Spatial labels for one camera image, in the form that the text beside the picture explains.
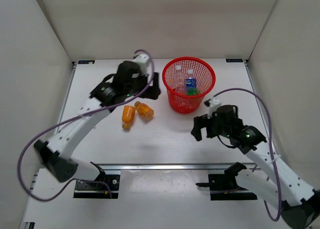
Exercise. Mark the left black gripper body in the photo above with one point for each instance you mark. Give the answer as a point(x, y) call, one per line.
point(134, 89)

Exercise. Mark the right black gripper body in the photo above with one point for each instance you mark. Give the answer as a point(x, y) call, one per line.
point(214, 128)

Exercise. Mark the orange bottle patterned label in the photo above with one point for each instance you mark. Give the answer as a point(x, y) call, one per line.
point(144, 110)

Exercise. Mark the orange juice bottle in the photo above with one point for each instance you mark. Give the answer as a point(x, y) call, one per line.
point(128, 116)

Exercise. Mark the large clear plastic bottle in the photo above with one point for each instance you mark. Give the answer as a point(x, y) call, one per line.
point(179, 81)

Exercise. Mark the green plastic bottle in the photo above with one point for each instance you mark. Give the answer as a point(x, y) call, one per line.
point(192, 91)

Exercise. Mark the clear bottle blue label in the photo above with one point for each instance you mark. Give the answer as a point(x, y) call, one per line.
point(190, 81)

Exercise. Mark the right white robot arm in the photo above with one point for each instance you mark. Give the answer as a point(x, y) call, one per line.
point(299, 202)

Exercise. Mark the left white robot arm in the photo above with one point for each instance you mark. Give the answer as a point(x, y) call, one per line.
point(56, 152)

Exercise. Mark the red plastic mesh basket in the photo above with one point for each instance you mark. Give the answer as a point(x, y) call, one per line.
point(205, 81)

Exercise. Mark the left black table label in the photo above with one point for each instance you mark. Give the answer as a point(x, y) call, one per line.
point(86, 62)

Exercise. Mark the black table label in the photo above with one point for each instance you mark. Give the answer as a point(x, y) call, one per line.
point(86, 62)
point(234, 60)

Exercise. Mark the right black table label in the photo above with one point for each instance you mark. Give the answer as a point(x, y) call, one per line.
point(234, 60)

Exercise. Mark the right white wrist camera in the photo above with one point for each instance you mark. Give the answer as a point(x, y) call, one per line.
point(212, 104)

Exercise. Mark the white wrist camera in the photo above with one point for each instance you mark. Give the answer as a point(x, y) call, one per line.
point(143, 60)
point(212, 104)

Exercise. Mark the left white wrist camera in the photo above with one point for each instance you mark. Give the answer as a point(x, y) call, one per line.
point(143, 60)

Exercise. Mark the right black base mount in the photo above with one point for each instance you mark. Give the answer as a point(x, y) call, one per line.
point(223, 187)

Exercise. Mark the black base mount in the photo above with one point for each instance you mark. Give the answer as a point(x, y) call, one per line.
point(84, 190)
point(223, 187)

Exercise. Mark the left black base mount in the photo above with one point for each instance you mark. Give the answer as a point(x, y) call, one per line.
point(84, 190)

